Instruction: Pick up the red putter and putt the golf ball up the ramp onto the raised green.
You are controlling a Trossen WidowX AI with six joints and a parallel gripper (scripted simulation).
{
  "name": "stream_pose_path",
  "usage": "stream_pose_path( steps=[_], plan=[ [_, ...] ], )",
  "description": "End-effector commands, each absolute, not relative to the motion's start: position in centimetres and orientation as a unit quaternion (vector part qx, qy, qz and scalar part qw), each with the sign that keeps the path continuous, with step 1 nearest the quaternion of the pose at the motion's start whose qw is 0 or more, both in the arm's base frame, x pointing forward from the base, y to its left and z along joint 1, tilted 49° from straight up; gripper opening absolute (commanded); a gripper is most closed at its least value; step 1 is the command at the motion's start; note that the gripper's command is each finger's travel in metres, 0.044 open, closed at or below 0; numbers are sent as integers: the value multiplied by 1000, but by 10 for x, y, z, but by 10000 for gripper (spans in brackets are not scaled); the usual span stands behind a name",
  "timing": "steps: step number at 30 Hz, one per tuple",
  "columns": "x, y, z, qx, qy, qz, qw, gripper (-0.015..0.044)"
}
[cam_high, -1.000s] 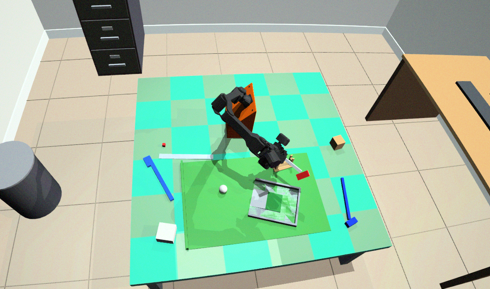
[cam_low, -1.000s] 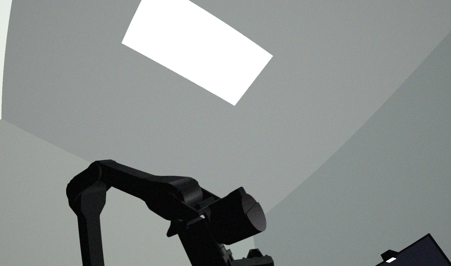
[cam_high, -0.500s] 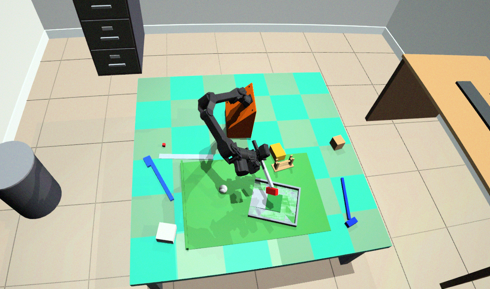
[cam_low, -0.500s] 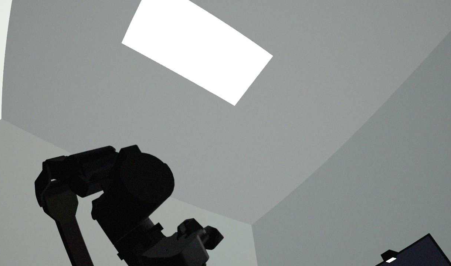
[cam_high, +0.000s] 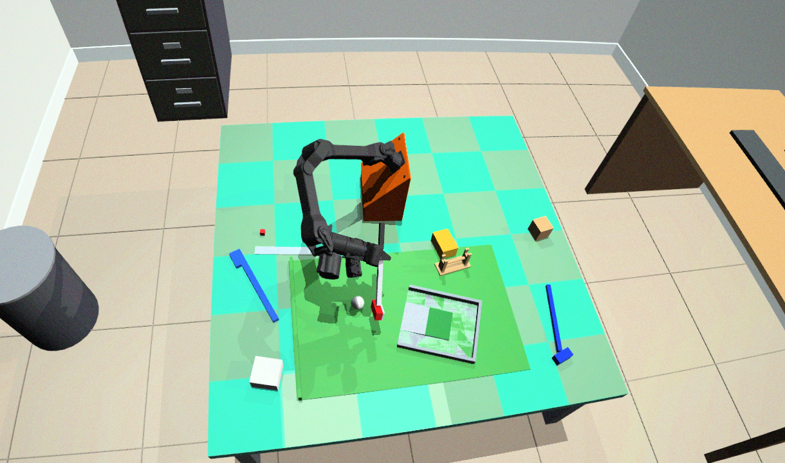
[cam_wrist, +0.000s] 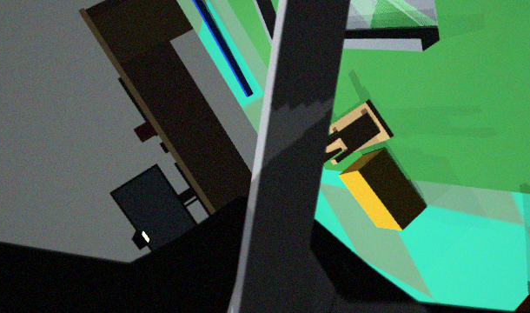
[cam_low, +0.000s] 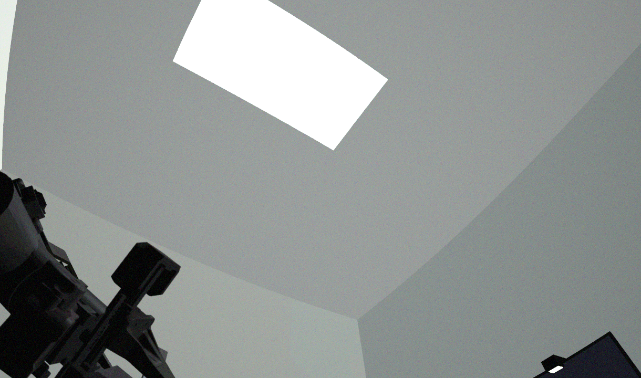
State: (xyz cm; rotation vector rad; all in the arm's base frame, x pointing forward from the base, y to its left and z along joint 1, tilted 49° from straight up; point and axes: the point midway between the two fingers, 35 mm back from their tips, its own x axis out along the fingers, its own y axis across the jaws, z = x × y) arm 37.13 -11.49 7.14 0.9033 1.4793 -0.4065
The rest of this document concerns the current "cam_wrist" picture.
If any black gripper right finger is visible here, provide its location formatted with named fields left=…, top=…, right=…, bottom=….
left=297, top=219, right=530, bottom=313

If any green putting mat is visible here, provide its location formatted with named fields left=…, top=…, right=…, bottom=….
left=324, top=0, right=530, bottom=194

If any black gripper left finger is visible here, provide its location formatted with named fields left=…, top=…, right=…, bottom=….
left=0, top=196, right=248, bottom=313

